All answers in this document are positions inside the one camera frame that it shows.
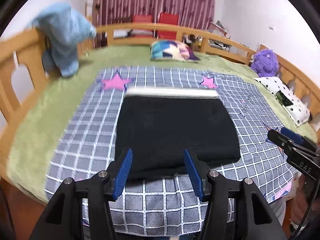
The wooden bed frame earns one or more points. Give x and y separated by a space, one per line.
29 45

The light blue towel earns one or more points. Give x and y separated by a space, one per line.
65 28

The maroon patterned curtain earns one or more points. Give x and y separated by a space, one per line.
191 13

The black pants with white stripe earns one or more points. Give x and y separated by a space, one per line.
158 124

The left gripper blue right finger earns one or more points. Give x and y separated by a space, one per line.
253 217

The colourful geometric pillow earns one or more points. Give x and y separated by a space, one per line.
172 50

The green bed sheet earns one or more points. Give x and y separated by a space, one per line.
38 134

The grey checked blanket with stars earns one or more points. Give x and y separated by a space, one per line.
167 206

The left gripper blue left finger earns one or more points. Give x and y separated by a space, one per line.
62 217

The white black-dotted pillow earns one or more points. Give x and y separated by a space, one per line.
297 111

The person's right hand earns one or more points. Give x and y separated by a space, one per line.
300 206

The purple plush toy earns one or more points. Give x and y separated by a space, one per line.
265 63

